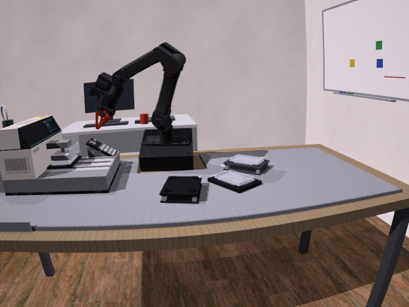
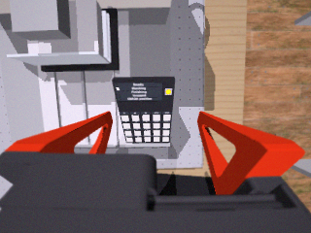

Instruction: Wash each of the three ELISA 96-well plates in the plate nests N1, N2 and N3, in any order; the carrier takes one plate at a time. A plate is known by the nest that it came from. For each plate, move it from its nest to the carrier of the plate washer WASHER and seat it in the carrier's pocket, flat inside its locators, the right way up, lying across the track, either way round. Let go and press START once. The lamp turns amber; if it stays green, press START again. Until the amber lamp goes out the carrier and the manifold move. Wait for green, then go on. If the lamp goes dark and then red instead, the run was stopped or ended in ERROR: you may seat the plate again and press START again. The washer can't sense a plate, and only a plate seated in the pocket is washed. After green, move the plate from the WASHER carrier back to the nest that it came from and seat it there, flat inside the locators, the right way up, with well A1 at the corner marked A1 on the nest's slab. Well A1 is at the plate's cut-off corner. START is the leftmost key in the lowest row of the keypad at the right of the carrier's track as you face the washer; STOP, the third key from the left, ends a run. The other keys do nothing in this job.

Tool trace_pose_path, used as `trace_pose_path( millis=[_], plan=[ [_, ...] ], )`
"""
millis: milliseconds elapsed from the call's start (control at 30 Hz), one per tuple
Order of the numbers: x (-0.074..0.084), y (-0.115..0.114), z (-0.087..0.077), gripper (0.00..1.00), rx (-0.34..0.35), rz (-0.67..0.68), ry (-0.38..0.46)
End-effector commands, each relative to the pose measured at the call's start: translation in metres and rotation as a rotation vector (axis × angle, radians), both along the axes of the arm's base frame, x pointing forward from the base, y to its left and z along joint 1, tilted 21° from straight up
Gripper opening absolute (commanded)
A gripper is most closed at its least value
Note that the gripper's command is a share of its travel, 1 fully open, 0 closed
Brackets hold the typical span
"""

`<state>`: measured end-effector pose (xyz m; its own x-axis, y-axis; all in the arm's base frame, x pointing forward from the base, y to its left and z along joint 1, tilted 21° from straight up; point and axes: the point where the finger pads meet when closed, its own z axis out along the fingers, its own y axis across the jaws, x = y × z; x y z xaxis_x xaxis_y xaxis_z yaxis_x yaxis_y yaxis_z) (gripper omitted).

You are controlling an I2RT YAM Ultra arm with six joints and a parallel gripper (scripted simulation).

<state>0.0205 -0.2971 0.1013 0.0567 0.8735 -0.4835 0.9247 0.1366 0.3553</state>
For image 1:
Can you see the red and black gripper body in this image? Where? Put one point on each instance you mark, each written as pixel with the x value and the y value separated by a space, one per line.
pixel 110 108

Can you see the white well plate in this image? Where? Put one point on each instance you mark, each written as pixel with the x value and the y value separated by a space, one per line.
pixel 246 159
pixel 63 163
pixel 234 178

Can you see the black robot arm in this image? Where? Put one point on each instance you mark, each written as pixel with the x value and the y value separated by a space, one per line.
pixel 172 61

